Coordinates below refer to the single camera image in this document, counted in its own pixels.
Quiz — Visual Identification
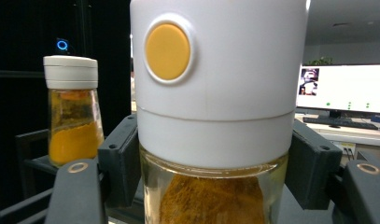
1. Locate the device with blue ring light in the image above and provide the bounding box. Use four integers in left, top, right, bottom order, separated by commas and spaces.
54, 37, 71, 53

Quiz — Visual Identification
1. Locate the yellow-button white-lid spice jar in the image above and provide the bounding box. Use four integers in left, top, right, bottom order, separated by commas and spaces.
129, 0, 311, 224

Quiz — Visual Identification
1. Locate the white office desk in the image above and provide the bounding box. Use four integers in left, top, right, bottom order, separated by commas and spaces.
293, 112, 380, 148

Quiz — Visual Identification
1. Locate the black keyboard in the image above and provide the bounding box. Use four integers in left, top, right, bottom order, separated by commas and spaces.
302, 116, 380, 132

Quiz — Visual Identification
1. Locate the computer monitor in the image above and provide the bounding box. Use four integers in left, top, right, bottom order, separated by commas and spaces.
295, 63, 380, 129

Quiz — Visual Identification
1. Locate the black metal two-tier shelf rack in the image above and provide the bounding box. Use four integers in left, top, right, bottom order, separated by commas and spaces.
0, 128, 339, 224

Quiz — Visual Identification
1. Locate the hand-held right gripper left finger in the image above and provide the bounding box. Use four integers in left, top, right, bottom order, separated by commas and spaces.
98, 113, 143, 209

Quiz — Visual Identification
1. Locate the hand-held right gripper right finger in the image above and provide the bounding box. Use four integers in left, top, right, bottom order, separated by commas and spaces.
285, 119, 344, 211

